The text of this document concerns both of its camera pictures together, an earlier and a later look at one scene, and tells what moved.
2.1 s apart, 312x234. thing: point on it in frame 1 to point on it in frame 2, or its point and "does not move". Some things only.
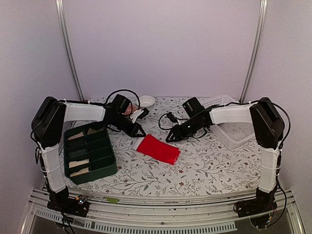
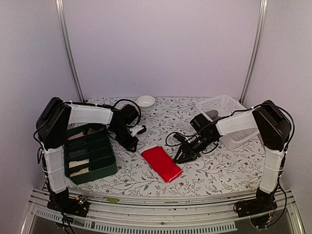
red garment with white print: (158, 149) to (162, 162)
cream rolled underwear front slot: (81, 171) does not move
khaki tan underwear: (91, 130) does not move
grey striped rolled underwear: (78, 152) does not move
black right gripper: (178, 133) to (190, 153)
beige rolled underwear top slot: (80, 134) does not move
